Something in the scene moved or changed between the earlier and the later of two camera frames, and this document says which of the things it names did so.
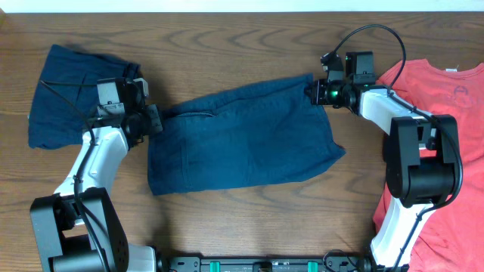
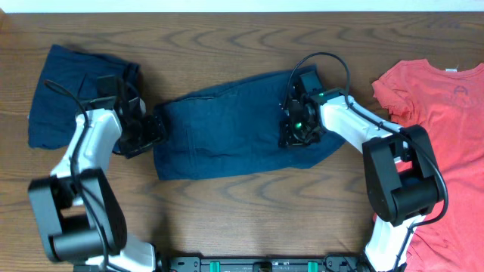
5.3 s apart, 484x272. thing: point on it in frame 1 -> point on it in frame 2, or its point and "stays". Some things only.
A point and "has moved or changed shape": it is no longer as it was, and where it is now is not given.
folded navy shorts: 65,103 stays
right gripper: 318,98 -> 289,139
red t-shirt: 451,238 stays
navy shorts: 265,131 has moved or changed shape
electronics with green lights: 269,264 stays
